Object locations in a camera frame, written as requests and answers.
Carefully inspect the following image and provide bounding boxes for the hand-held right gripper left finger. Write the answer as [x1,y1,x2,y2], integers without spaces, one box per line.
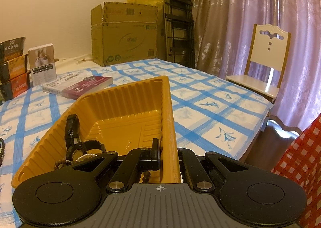
[57,138,161,193]

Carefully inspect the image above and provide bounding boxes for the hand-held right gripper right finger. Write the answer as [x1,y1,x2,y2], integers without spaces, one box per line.
[177,147,271,192]

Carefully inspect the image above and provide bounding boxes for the orange plastic tray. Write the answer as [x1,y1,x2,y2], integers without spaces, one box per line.
[11,76,181,188]

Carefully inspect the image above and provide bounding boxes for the black round watch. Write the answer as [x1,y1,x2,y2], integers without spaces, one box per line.
[66,140,107,161]

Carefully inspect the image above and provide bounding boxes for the white pearl bracelet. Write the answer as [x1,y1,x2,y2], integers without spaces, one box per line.
[76,153,101,161]

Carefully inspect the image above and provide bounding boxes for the brown wooden bead bracelet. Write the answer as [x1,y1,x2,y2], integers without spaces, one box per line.
[53,158,74,171]

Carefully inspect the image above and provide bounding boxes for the blue checked tablecloth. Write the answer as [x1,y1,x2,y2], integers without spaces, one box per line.
[0,58,275,218]

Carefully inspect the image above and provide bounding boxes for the maroon book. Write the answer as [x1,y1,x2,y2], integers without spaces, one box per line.
[61,76,113,100]

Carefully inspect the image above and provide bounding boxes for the red checked cloth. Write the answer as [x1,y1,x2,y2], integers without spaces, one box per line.
[271,113,321,228]

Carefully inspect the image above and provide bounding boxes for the white book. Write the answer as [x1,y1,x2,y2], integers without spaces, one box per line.
[42,73,87,96]

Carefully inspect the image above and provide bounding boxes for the large cardboard box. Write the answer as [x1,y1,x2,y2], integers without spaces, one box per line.
[91,2,159,67]

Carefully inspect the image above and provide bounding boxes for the black folding rack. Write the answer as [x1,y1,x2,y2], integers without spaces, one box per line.
[159,0,195,68]

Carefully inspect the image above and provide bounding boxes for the white wooden chair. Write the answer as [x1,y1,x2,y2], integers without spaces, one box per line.
[226,24,291,118]

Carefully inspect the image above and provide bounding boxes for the white product box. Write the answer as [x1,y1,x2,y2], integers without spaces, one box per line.
[28,44,57,86]

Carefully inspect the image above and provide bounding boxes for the pink patterned curtain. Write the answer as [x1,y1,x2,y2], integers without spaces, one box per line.
[190,0,321,133]

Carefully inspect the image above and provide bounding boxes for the orange noodle box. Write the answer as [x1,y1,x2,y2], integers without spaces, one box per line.
[0,71,32,101]

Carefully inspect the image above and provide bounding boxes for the yellow noodle box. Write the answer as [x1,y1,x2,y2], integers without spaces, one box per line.
[0,54,28,83]

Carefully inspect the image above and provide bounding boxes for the black noodle box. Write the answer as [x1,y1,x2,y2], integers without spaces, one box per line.
[0,37,26,62]

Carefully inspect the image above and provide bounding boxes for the long dark bead string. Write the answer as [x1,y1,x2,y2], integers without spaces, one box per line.
[0,138,6,166]

